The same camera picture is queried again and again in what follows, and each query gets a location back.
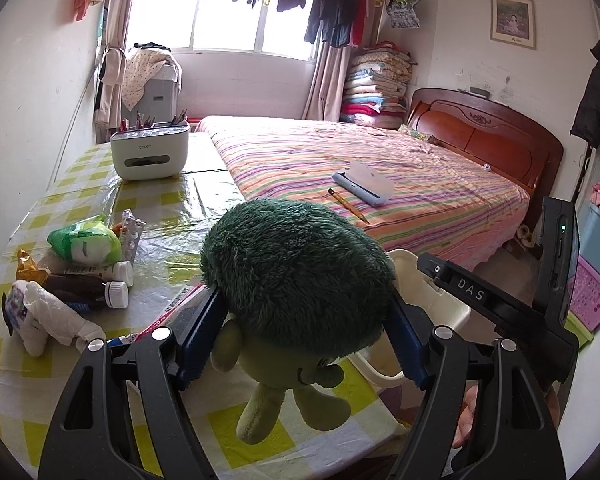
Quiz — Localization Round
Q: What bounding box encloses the green plush toy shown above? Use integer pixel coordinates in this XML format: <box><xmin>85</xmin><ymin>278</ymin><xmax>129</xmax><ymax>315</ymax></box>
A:
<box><xmin>199</xmin><ymin>199</ymin><xmax>398</xmax><ymax>446</ymax></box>

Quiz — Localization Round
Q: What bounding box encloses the window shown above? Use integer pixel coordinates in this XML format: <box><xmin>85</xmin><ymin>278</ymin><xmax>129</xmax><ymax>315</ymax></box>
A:
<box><xmin>125</xmin><ymin>0</ymin><xmax>321</xmax><ymax>58</ymax></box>

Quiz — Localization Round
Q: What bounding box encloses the white labelled bottle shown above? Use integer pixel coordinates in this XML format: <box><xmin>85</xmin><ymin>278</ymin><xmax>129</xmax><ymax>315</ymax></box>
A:
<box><xmin>62</xmin><ymin>260</ymin><xmax>134</xmax><ymax>288</ymax></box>

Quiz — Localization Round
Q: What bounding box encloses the framed picture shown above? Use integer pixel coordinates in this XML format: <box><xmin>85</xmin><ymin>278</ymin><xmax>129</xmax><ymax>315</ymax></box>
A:
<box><xmin>490</xmin><ymin>0</ymin><xmax>537</xmax><ymax>51</ymax></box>

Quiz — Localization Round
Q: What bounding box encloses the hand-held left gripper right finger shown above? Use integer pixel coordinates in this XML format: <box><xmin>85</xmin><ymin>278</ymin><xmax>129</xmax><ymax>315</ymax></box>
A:
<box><xmin>387</xmin><ymin>292</ymin><xmax>568</xmax><ymax>480</ymax></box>

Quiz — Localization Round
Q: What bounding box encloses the white floor appliance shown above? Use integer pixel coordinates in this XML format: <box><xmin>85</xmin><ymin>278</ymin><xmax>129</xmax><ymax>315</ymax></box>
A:
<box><xmin>122</xmin><ymin>62</ymin><xmax>181</xmax><ymax>123</ymax></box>

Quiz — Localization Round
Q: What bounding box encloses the green plastic bag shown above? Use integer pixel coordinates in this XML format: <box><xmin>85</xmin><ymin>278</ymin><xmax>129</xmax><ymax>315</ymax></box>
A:
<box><xmin>47</xmin><ymin>215</ymin><xmax>122</xmax><ymax>265</ymax></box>

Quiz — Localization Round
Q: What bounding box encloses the silver blister pill pack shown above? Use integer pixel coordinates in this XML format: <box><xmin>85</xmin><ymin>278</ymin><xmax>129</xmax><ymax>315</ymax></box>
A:
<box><xmin>114</xmin><ymin>210</ymin><xmax>146</xmax><ymax>263</ymax></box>

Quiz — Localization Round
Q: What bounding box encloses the floral small pillow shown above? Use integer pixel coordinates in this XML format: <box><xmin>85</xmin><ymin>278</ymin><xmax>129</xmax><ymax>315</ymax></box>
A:
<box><xmin>397</xmin><ymin>124</ymin><xmax>436</xmax><ymax>143</ymax></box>

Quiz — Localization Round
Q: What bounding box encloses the green plastic basket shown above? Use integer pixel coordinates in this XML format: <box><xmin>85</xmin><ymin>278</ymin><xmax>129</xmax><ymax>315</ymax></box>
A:
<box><xmin>565</xmin><ymin>310</ymin><xmax>596</xmax><ymax>346</ymax></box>

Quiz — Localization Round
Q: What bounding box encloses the brown bottle with white cap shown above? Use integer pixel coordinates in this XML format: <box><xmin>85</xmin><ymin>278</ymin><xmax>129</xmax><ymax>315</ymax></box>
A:
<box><xmin>42</xmin><ymin>275</ymin><xmax>130</xmax><ymax>311</ymax></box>

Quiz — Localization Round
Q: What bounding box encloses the yellow pencil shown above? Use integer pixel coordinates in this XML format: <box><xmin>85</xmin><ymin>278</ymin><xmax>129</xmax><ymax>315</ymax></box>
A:
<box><xmin>327</xmin><ymin>188</ymin><xmax>371</xmax><ymax>225</ymax></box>

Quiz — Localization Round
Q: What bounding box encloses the white tissue box organizer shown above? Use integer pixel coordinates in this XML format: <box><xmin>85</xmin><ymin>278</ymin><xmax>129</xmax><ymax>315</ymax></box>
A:
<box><xmin>110</xmin><ymin>119</ymin><xmax>191</xmax><ymax>181</ymax></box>

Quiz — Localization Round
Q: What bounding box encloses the striped bedsheet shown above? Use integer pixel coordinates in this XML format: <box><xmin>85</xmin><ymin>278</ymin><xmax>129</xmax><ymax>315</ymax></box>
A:
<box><xmin>195</xmin><ymin>115</ymin><xmax>531</xmax><ymax>271</ymax></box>

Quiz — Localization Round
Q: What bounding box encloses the white dotted cloth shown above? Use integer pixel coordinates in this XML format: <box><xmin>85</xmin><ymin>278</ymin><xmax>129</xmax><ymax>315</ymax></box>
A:
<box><xmin>121</xmin><ymin>50</ymin><xmax>173</xmax><ymax>111</ymax></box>

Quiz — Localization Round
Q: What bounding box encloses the person's right hand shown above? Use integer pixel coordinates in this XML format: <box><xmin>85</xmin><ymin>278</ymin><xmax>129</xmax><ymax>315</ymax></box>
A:
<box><xmin>452</xmin><ymin>389</ymin><xmax>480</xmax><ymax>450</ymax></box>

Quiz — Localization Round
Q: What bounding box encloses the row of hanging clothes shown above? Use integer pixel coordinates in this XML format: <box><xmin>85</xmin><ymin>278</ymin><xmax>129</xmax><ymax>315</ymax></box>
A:
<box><xmin>150</xmin><ymin>0</ymin><xmax>421</xmax><ymax>48</ymax></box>

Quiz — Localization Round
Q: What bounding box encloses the pink plastic basket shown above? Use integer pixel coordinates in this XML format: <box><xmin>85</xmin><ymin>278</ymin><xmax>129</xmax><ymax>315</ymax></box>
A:
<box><xmin>567</xmin><ymin>255</ymin><xmax>600</xmax><ymax>333</ymax></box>

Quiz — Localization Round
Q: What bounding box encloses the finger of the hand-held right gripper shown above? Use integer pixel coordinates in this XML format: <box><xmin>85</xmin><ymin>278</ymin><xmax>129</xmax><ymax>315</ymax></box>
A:
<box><xmin>417</xmin><ymin>254</ymin><xmax>505</xmax><ymax>323</ymax></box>

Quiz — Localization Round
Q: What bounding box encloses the stack of folded blankets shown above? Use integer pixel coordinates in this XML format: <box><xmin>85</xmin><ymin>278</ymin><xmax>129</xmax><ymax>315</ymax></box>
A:
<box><xmin>340</xmin><ymin>42</ymin><xmax>415</xmax><ymax>128</ymax></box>

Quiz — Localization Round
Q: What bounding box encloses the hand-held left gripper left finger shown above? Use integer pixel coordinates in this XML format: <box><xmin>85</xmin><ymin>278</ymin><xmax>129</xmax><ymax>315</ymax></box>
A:
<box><xmin>37</xmin><ymin>285</ymin><xmax>228</xmax><ymax>480</ymax></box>

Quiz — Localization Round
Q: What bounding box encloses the beige curtain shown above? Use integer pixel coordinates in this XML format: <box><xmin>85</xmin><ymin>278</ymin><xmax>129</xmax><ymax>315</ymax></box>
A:
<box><xmin>302</xmin><ymin>40</ymin><xmax>351</xmax><ymax>122</ymax></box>
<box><xmin>94</xmin><ymin>0</ymin><xmax>143</xmax><ymax>141</ymax></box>

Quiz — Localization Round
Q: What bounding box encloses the white plastic trash bin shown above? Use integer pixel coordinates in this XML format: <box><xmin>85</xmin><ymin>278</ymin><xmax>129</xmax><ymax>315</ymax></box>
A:
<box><xmin>352</xmin><ymin>249</ymin><xmax>472</xmax><ymax>386</ymax></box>

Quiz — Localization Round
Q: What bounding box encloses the red white printed packet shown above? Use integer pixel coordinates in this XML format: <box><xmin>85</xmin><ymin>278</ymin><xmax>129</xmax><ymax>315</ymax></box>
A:
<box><xmin>107</xmin><ymin>282</ymin><xmax>206</xmax><ymax>348</ymax></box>

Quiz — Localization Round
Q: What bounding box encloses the wooden headboard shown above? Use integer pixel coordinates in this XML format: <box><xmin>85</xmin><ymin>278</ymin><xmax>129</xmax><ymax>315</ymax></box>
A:
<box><xmin>405</xmin><ymin>87</ymin><xmax>565</xmax><ymax>196</ymax></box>

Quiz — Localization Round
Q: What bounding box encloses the white blue pencil case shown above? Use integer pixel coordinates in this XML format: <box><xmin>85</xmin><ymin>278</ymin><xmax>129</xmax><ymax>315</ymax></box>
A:
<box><xmin>331</xmin><ymin>161</ymin><xmax>395</xmax><ymax>207</ymax></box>

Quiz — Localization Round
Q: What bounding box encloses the yellow wrapper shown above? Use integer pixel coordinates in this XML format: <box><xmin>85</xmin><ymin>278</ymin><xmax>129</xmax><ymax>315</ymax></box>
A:
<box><xmin>15</xmin><ymin>249</ymin><xmax>51</xmax><ymax>283</ymax></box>

